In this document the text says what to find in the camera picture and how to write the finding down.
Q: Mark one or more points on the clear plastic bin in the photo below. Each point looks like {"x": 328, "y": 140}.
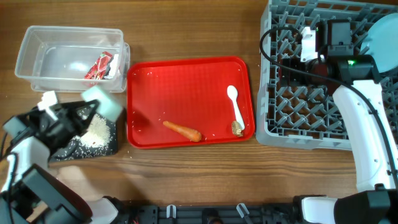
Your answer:
{"x": 58, "y": 57}

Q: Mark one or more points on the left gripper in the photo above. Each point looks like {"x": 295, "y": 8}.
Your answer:
{"x": 81, "y": 126}

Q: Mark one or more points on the red snack wrapper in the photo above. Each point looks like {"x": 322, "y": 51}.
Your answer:
{"x": 98, "y": 70}

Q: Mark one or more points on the orange carrot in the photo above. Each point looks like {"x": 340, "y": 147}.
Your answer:
{"x": 189, "y": 133}

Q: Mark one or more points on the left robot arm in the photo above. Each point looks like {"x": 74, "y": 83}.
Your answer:
{"x": 29, "y": 183}

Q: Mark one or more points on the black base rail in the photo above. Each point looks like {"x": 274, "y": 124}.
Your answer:
{"x": 241, "y": 213}

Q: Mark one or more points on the green bowl with rice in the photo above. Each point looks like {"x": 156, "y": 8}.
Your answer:
{"x": 109, "y": 107}

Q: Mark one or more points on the white plastic spoon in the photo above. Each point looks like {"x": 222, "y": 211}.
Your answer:
{"x": 232, "y": 93}

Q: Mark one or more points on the grey dishwasher rack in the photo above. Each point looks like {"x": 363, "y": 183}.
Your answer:
{"x": 304, "y": 117}

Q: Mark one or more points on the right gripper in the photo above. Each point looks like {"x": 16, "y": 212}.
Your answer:
{"x": 288, "y": 72}

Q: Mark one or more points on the light blue plate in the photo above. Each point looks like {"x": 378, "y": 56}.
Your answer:
{"x": 381, "y": 43}

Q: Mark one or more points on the red serving tray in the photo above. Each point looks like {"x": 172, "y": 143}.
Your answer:
{"x": 191, "y": 93}

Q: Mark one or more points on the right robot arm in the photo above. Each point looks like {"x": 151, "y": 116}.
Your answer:
{"x": 354, "y": 83}

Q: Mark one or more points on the brown food scrap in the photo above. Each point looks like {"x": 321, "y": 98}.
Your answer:
{"x": 237, "y": 129}

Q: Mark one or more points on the black plastic tray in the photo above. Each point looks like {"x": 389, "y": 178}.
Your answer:
{"x": 75, "y": 150}

